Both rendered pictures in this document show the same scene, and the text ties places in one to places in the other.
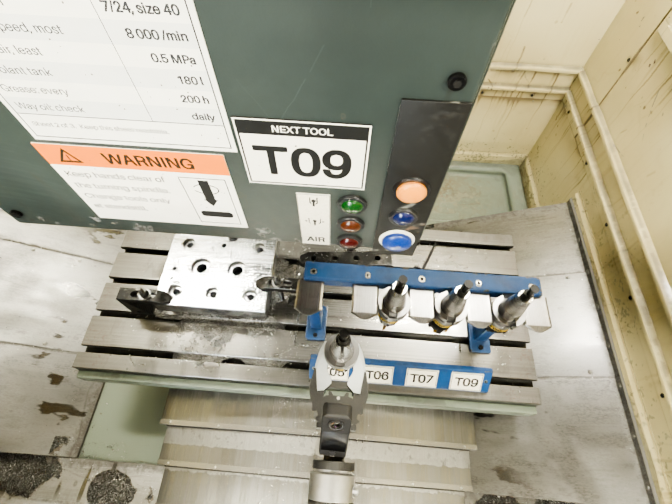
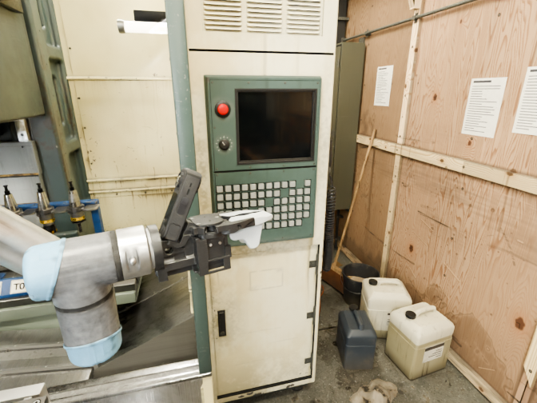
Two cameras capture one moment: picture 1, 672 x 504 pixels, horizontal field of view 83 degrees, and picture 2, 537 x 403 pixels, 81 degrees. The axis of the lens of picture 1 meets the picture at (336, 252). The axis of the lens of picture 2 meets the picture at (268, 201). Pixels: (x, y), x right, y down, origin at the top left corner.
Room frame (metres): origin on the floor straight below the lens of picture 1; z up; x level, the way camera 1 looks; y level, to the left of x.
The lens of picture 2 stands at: (-1.12, -0.72, 1.66)
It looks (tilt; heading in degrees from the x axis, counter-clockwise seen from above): 19 degrees down; 343
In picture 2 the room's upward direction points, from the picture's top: straight up
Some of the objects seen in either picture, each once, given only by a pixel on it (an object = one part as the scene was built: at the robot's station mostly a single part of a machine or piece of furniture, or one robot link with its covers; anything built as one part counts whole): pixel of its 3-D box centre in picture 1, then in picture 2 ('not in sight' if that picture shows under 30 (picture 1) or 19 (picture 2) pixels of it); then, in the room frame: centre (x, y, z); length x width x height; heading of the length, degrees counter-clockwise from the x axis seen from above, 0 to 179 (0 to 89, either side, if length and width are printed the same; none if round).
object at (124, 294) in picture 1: (148, 299); not in sight; (0.36, 0.49, 0.97); 0.13 x 0.03 x 0.15; 87
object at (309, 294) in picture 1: (309, 298); not in sight; (0.28, 0.05, 1.21); 0.07 x 0.05 x 0.01; 177
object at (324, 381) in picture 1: (322, 368); not in sight; (0.16, 0.02, 1.17); 0.09 x 0.03 x 0.06; 10
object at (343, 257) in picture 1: (345, 263); not in sight; (0.51, -0.03, 0.93); 0.26 x 0.05 x 0.06; 92
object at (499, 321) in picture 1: (507, 312); (76, 209); (0.26, -0.33, 1.21); 0.06 x 0.06 x 0.03
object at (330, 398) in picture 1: (335, 430); not in sight; (0.05, -0.01, 1.17); 0.12 x 0.08 x 0.09; 177
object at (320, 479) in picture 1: (333, 484); not in sight; (-0.03, -0.01, 1.17); 0.08 x 0.05 x 0.08; 87
